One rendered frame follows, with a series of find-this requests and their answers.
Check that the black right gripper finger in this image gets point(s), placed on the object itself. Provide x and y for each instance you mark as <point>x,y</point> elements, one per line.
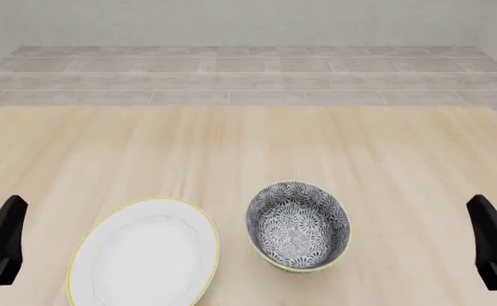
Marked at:
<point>496,229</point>

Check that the white plate with yellow rim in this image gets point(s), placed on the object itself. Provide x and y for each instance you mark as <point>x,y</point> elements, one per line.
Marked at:
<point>146,255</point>

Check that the black floral patterned bowl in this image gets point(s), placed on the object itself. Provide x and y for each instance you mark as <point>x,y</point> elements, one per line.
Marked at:
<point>299,229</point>

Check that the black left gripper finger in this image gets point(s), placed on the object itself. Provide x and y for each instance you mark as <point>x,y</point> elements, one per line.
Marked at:
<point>3,229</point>

